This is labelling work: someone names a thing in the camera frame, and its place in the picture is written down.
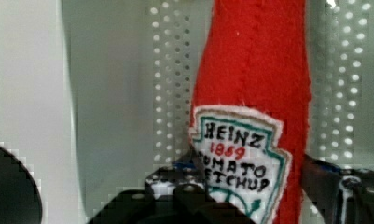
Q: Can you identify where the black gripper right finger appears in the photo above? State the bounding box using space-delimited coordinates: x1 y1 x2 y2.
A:
302 155 374 224

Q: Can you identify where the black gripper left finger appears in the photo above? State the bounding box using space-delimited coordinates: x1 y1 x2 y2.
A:
88 150 256 224

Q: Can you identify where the red plush ketchup bottle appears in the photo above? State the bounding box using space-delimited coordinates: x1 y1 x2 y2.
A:
189 0 311 224

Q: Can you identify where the green oval strainer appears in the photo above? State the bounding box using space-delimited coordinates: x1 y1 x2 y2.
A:
61 0 374 218

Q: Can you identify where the lower black cylinder cup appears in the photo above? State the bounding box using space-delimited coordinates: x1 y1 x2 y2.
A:
0 147 43 224

